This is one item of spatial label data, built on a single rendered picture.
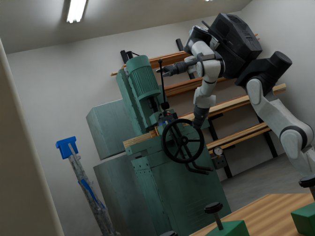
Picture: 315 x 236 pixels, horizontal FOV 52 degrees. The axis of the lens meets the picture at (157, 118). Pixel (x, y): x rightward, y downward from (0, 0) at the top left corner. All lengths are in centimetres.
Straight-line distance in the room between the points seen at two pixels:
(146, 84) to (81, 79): 251
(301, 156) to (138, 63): 126
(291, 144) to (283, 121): 13
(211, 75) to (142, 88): 83
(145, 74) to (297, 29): 367
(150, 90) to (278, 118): 93
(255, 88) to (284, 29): 399
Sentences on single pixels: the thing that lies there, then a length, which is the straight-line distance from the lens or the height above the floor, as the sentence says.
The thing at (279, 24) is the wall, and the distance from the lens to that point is 587.
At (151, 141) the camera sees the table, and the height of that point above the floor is 88.
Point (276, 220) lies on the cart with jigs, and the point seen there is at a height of 53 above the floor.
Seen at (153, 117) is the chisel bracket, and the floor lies 104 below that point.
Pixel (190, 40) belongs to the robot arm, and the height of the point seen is 132.
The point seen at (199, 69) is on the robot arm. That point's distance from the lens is 162.
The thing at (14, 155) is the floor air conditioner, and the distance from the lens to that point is 59.
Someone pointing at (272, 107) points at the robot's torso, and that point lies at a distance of 188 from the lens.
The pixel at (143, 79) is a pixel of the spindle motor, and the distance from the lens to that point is 236.
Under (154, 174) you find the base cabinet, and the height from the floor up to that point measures 66.
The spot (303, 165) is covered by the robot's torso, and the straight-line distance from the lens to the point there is 188.
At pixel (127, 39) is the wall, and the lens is 519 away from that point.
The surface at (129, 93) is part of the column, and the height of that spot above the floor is 131.
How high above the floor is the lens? 82
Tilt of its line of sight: 5 degrees up
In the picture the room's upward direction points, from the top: 20 degrees counter-clockwise
